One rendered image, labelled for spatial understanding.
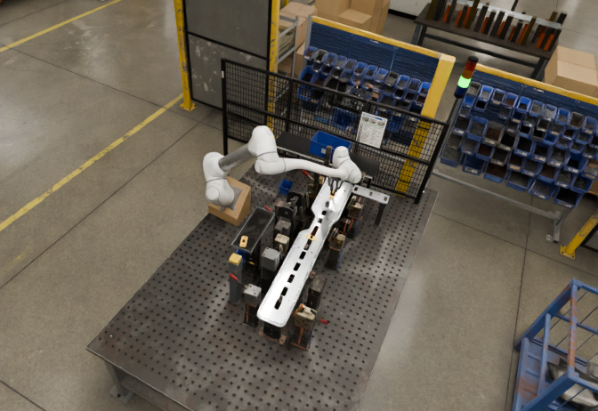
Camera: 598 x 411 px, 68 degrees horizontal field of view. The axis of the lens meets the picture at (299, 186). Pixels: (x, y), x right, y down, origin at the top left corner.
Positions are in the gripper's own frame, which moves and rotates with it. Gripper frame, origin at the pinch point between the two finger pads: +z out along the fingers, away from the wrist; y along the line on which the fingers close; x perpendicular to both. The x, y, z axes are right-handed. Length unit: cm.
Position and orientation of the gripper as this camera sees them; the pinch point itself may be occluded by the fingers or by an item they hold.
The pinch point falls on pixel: (333, 190)
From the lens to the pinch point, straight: 337.2
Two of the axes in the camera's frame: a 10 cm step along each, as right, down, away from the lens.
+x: 3.7, -6.1, 7.0
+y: 9.3, 3.2, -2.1
